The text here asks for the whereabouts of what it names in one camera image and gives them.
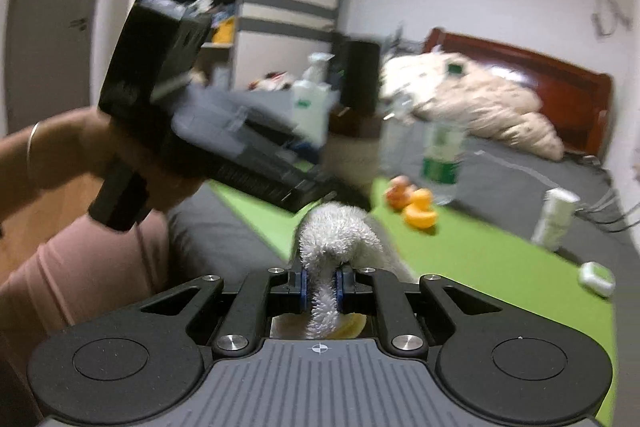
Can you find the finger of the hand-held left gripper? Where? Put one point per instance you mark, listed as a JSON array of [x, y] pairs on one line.
[[317, 192]]

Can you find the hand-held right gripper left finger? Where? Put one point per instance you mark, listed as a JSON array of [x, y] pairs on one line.
[[303, 293]]

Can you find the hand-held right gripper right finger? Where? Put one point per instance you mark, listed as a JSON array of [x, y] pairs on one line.
[[340, 293]]

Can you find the white fluffy cloth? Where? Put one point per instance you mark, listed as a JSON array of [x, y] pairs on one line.
[[330, 232]]

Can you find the brown spray bottle black cap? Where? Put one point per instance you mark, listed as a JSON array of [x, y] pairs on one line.
[[352, 142]]

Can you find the person's left forearm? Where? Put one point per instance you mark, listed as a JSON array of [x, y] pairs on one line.
[[57, 152]]

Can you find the person's left hand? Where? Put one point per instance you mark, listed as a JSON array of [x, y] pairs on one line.
[[165, 179]]

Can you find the yellow round object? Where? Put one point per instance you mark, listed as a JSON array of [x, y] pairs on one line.
[[350, 328]]

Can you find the orange rubber duck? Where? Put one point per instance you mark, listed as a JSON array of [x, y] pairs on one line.
[[397, 194]]

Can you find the white bottle green label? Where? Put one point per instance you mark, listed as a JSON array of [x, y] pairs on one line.
[[310, 107]]

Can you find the yellow rubber duck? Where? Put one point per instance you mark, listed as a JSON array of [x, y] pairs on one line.
[[421, 212]]

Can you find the grey door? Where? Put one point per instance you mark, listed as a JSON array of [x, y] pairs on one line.
[[50, 17]]

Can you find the clear water bottle green cap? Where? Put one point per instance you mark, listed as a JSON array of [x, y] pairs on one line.
[[442, 157]]

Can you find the green mat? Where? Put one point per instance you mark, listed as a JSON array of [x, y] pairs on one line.
[[480, 277]]

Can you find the cream dotted quilt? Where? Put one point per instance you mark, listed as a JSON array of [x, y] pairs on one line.
[[480, 102]]

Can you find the white plastic bottle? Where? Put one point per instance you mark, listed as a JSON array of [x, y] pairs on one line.
[[554, 219]]

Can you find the white earbud case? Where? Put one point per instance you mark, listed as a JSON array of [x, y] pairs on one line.
[[597, 279]]

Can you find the red wooden headboard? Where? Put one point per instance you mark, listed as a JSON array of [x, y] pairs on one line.
[[550, 77]]

